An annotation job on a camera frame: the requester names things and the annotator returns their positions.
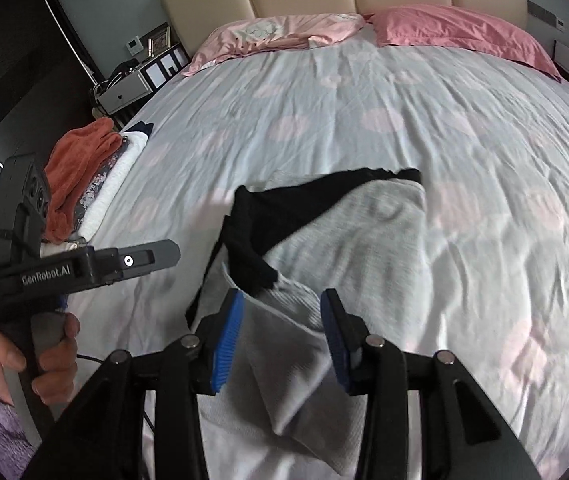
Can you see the floral folded garment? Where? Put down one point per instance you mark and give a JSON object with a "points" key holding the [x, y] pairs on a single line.
{"points": [[97, 185]]}

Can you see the dark pink pillow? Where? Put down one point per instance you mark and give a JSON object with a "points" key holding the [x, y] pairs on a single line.
{"points": [[464, 30]]}

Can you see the bed with dotted grey sheet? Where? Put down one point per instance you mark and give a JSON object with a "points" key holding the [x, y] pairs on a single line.
{"points": [[414, 135]]}

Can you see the grey wall switch panel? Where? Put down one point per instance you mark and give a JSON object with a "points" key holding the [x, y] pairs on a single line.
{"points": [[542, 11]]}

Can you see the light pink pillow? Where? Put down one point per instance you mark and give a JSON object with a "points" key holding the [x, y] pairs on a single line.
{"points": [[274, 35]]}

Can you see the person's left hand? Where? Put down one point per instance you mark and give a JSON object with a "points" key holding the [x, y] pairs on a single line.
{"points": [[59, 370]]}

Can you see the grey ribbed shirt black sleeves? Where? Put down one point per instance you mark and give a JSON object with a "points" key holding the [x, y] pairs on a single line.
{"points": [[364, 240]]}

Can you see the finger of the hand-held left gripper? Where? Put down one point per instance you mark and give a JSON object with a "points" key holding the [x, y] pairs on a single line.
{"points": [[159, 255]]}

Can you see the dark wardrobe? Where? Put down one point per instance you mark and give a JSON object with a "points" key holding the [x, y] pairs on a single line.
{"points": [[14, 60]]}

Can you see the silver picture frame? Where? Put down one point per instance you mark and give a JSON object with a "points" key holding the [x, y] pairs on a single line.
{"points": [[159, 40]]}

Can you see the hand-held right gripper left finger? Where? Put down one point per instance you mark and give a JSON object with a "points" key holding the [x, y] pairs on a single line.
{"points": [[227, 340]]}

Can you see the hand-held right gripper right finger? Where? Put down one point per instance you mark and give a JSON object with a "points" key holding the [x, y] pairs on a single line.
{"points": [[334, 340]]}

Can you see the orange folded garment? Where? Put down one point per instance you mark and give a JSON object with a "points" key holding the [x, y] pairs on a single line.
{"points": [[79, 160]]}

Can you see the navy folded garment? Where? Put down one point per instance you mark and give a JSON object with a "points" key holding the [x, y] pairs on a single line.
{"points": [[139, 126]]}

